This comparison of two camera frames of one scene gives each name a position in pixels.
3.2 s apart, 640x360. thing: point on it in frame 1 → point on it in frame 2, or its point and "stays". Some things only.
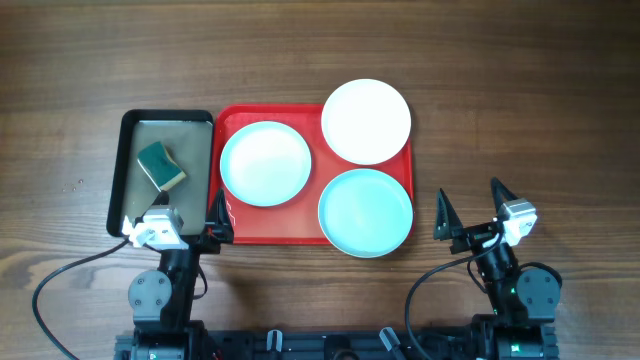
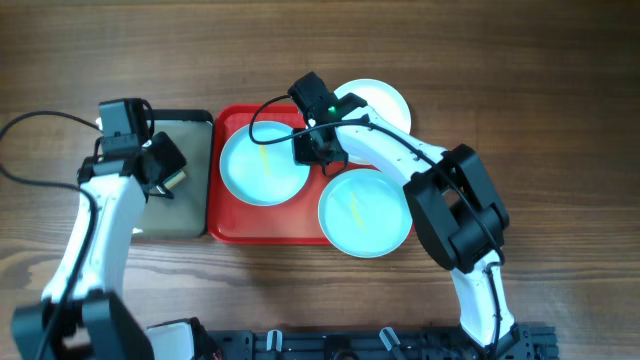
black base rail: (357, 343) stays
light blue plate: (365, 213) stays
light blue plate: (265, 163) stays
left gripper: (223, 229) → (177, 158)
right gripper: (451, 225) → (305, 154)
